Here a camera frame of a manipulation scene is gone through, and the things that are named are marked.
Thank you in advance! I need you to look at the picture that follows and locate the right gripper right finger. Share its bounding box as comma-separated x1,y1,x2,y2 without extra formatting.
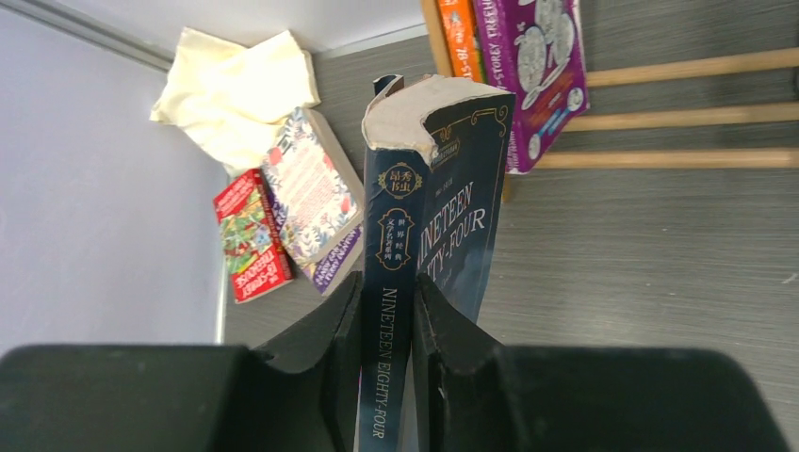
413,275,789,451

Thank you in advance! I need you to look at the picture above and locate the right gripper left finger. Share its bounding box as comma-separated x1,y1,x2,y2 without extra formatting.
1,272,363,451

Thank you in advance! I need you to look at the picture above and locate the purple yellow treehouse book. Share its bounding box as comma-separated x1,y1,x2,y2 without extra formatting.
268,193,365,297

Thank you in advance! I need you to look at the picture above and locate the floral white book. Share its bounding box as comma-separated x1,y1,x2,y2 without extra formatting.
262,107,365,266

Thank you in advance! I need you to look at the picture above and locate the dark blue book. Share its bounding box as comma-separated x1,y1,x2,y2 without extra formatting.
358,75,515,451

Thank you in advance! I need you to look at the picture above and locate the purple cartoon book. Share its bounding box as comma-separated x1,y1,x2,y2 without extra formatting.
472,0,590,174

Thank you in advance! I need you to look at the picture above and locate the orange treehouse book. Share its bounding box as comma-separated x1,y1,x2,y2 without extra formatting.
436,0,485,83

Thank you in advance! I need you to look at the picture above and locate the wooden book rack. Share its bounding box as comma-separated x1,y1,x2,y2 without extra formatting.
421,1,798,170

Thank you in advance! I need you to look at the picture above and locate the red treehouse book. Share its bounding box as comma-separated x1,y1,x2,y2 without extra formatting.
213,169,294,304

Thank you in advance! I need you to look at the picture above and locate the cream cloth bag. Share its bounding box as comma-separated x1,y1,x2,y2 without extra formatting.
150,27,320,177

